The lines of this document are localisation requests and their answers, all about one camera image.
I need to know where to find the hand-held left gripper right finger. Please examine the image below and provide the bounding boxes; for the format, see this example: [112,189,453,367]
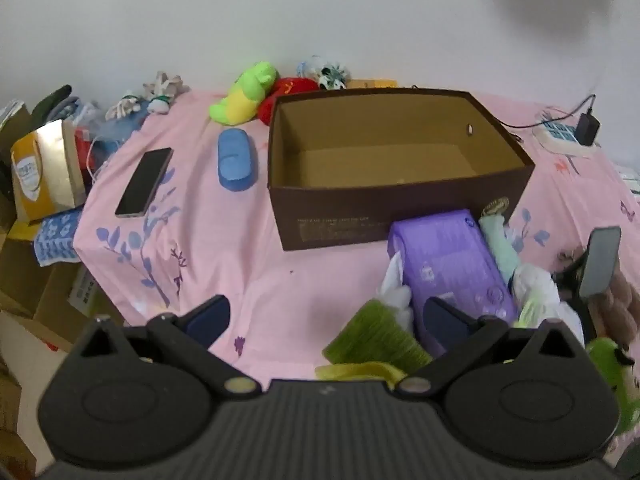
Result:
[395,296,586,396]

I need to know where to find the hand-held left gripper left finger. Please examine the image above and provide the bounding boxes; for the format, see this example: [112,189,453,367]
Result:
[75,296,261,397]

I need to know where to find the yellow-green twisted cloth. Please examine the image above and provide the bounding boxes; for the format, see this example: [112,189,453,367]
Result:
[315,299,433,383]

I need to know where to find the purple tissue pack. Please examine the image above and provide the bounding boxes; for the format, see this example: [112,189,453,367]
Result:
[387,209,518,356]

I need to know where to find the mint green cloth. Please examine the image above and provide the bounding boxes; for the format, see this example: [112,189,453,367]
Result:
[479,210,522,286]

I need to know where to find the white soft cloth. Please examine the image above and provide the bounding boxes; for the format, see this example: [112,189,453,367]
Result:
[512,264,562,311]

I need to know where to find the brown cardboard box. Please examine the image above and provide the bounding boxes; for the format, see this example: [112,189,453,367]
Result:
[267,87,537,252]

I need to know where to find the green spotted plush toy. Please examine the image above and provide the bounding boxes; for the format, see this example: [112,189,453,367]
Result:
[586,337,640,433]

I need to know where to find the brown teddy plush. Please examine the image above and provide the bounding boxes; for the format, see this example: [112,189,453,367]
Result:
[599,260,640,333]

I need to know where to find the white tissue sheet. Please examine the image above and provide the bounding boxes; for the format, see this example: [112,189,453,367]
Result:
[377,252,417,332]

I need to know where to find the pink printed bedsheet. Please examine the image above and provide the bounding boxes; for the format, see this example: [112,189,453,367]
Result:
[72,87,640,466]

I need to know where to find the dark smartphone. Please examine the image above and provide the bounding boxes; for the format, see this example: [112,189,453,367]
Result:
[114,147,174,219]

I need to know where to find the cardboard carton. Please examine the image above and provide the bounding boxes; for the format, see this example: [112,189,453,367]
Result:
[32,260,126,353]
[0,232,56,318]

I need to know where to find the blue glasses case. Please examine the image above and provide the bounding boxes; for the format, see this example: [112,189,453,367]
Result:
[217,128,257,194]

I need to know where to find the blue floral cloth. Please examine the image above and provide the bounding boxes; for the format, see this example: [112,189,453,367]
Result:
[34,209,84,267]

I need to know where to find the red packet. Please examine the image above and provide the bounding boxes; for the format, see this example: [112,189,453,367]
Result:
[74,129,102,172]

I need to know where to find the light blue plastic bag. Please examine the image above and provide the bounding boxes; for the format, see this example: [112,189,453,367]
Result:
[65,99,148,157]

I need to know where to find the gold paper bag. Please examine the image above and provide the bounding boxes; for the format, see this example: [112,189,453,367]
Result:
[11,119,87,224]

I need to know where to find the white power strip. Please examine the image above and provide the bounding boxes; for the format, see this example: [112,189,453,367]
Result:
[531,109,601,159]

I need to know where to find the green yellow caterpillar plush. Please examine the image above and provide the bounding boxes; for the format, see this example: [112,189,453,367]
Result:
[209,61,279,126]

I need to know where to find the beige plush toy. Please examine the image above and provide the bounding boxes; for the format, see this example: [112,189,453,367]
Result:
[142,71,192,114]

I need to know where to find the white patterned cloth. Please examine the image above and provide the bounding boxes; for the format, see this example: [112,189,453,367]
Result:
[619,164,640,197]

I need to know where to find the red plush toy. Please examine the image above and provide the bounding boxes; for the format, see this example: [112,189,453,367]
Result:
[257,76,321,126]

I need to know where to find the black charger adapter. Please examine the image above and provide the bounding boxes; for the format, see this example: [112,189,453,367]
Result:
[575,110,601,147]

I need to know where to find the flat yellow box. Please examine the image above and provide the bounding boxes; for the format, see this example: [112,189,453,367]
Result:
[345,78,399,90]

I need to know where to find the dark green cloth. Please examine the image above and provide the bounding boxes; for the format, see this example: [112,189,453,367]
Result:
[31,85,74,122]

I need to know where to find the black white panda plush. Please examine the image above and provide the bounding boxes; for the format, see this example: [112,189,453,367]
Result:
[317,62,349,91]

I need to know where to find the white papers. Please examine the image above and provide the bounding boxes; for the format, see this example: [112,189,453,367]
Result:
[0,100,27,128]

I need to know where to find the thin white cable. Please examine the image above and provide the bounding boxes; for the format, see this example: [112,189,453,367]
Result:
[84,136,110,187]

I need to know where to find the black charging cable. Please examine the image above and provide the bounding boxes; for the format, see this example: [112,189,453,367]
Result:
[411,85,598,133]

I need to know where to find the grey white rope toy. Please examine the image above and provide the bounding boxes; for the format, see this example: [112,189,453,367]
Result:
[105,91,147,122]

